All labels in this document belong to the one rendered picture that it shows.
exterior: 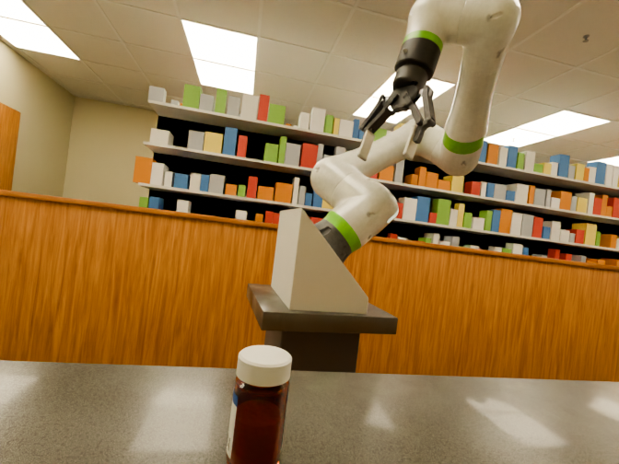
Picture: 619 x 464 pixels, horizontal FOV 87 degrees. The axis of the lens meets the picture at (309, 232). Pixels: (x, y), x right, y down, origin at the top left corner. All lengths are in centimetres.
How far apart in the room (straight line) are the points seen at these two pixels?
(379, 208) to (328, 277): 24
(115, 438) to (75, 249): 196
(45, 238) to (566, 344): 361
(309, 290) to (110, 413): 48
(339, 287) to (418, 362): 185
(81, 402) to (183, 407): 9
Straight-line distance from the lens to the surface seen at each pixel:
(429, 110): 77
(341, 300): 77
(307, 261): 72
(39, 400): 40
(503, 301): 283
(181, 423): 34
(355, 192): 89
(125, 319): 223
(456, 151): 111
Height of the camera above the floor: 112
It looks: level
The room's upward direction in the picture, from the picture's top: 7 degrees clockwise
